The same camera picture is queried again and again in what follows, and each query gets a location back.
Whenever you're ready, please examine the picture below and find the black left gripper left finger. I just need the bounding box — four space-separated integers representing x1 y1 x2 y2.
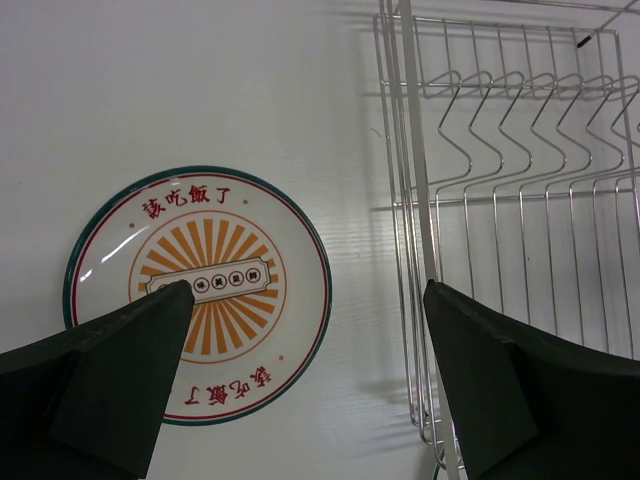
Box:
1 280 194 479

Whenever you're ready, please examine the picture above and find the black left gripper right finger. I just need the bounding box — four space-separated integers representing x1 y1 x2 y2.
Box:
423 281 639 479

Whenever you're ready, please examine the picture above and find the orange sunburst plate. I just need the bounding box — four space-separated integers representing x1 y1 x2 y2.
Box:
62 165 332 426

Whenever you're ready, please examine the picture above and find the metal wire dish rack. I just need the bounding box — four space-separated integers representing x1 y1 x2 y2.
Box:
373 1 639 479

